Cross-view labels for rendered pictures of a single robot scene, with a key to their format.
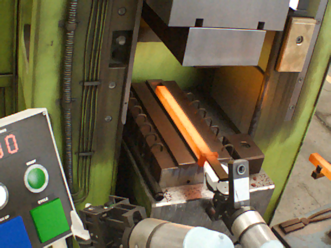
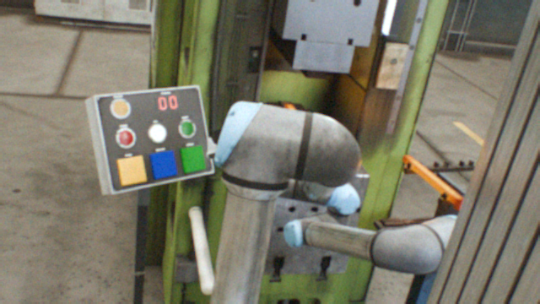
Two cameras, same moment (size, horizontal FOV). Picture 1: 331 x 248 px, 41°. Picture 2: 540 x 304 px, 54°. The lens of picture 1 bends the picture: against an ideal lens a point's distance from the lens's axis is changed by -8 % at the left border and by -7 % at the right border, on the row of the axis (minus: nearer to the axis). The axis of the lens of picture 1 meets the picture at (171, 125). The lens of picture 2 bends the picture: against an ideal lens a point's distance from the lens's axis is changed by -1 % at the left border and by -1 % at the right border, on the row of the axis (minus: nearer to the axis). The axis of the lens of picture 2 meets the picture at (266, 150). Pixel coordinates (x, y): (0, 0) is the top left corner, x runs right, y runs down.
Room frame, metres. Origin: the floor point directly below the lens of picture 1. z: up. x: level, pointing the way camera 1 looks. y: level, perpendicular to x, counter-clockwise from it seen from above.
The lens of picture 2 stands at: (-0.73, -0.28, 1.76)
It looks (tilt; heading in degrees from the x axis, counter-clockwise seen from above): 25 degrees down; 11
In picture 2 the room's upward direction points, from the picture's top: 9 degrees clockwise
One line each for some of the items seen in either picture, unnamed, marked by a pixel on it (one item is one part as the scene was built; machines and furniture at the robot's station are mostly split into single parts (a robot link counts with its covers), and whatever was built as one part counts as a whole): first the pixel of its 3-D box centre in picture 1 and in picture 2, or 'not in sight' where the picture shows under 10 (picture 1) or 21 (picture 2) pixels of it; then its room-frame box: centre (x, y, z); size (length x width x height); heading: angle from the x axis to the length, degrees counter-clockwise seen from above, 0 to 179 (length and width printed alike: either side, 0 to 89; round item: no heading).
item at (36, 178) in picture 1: (36, 178); (187, 128); (0.68, 0.25, 1.09); 0.05 x 0.03 x 0.04; 117
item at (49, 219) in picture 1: (49, 219); (191, 159); (0.65, 0.21, 1.01); 0.07 x 0.05 x 0.07; 142
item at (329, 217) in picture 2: not in sight; (332, 224); (0.69, -0.25, 0.89); 0.11 x 0.08 x 0.11; 139
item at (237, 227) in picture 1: (249, 226); not in sight; (0.78, -0.22, 0.99); 0.08 x 0.05 x 0.08; 117
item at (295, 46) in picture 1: (295, 45); (391, 66); (1.24, -0.31, 1.27); 0.09 x 0.02 x 0.17; 117
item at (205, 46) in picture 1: (189, 13); (306, 40); (1.17, 0.01, 1.32); 0.42 x 0.20 x 0.10; 27
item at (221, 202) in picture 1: (232, 206); not in sight; (0.85, -0.18, 0.98); 0.12 x 0.08 x 0.09; 27
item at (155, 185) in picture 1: (135, 150); not in sight; (1.06, 0.08, 0.93); 0.40 x 0.03 x 0.03; 27
